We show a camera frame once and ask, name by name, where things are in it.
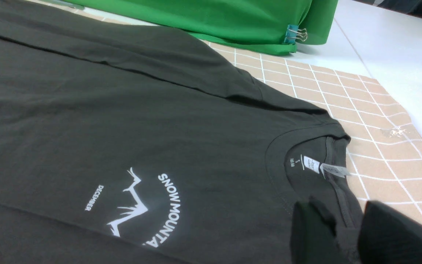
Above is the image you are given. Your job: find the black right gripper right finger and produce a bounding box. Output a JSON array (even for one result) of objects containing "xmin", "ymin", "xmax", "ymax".
[{"xmin": 357, "ymin": 201, "xmax": 422, "ymax": 264}]

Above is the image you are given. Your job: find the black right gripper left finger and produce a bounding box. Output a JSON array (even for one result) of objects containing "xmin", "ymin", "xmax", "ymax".
[{"xmin": 291, "ymin": 197, "xmax": 349, "ymax": 264}]

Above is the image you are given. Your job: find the dark gray long-sleeve shirt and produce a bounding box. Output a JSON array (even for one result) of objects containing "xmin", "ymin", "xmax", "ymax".
[{"xmin": 0, "ymin": 0, "xmax": 362, "ymax": 264}]

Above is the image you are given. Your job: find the beige grid-pattern table mat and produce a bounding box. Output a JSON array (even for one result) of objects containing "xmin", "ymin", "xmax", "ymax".
[{"xmin": 24, "ymin": 0, "xmax": 422, "ymax": 237}]

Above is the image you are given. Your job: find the teal binder clip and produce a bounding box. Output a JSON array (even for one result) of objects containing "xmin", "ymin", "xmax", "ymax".
[{"xmin": 283, "ymin": 25, "xmax": 308, "ymax": 44}]

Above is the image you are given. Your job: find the green backdrop cloth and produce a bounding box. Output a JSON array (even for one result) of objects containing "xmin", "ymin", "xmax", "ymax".
[{"xmin": 71, "ymin": 0, "xmax": 338, "ymax": 56}]

